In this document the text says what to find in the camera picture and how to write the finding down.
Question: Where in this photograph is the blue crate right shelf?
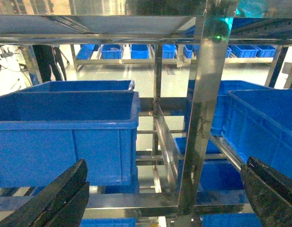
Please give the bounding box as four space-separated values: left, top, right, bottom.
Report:
221 89 292 179

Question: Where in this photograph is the blue crate left shelf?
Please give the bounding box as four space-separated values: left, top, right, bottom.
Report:
0 91 140 188

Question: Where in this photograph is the steel shelf rack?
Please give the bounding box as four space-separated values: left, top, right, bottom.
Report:
0 0 292 224

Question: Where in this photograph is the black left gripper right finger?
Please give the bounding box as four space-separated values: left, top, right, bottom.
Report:
240 156 292 227

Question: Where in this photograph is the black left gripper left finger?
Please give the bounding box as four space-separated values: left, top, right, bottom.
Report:
0 159 89 227

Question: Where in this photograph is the blue crate shelf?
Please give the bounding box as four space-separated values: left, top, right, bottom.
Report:
221 89 292 179
0 91 140 188

